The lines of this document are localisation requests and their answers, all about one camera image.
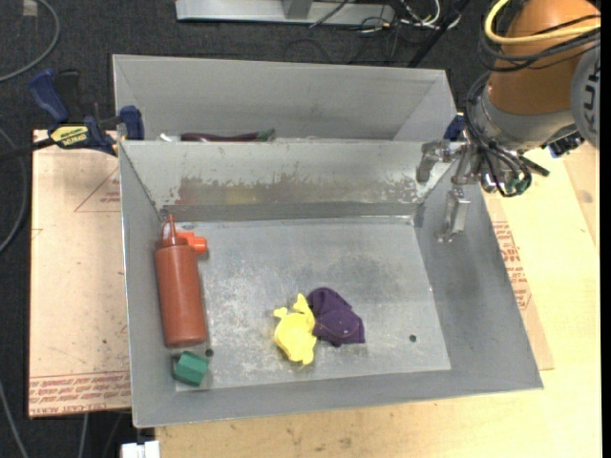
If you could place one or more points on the green block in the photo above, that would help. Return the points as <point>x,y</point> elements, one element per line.
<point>191,369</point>

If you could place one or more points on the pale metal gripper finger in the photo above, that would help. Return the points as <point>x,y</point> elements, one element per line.
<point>432,153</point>
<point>457,213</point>

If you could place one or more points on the red-brown squeeze bottle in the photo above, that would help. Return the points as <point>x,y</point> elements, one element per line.
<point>180,294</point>

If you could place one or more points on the grey metal bin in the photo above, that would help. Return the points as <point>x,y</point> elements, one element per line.
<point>305,275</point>

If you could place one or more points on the small orange plastic piece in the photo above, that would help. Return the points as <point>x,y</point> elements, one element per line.
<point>196,244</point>

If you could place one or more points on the yellow toy animal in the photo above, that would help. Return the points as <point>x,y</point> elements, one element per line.
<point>296,334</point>

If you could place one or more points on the brown cardboard board red print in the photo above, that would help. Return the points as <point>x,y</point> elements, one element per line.
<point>76,265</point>

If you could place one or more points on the purple cloth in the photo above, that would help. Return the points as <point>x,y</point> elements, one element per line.
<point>336,320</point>

